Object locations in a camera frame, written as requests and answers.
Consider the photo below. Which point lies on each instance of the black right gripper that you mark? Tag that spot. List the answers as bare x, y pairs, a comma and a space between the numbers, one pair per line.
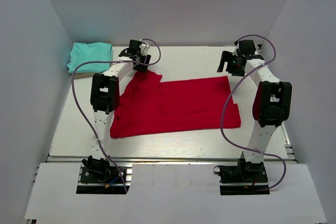
226, 56

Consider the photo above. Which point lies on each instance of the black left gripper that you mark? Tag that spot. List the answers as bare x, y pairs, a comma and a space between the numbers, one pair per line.
148, 59

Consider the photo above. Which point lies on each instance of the red t shirt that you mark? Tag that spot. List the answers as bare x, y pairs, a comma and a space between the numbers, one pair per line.
151, 106

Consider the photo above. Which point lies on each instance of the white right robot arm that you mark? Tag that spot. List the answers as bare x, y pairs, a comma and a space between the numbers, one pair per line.
271, 106

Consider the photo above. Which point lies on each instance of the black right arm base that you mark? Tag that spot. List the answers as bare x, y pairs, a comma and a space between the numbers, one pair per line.
244, 178

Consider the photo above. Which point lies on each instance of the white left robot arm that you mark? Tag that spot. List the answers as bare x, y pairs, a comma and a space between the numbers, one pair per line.
106, 90

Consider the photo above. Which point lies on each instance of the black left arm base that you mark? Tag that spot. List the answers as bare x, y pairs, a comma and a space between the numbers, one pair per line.
100, 177

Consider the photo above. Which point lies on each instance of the folded teal t shirt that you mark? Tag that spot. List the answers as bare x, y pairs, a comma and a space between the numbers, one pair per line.
82, 52

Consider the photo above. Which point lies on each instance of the folded beige t shirt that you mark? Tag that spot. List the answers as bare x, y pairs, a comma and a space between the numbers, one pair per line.
83, 75

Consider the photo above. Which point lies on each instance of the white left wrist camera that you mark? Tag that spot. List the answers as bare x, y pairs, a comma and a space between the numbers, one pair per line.
145, 46

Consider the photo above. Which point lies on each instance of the aluminium front table rail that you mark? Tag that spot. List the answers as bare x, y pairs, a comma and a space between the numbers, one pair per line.
63, 159

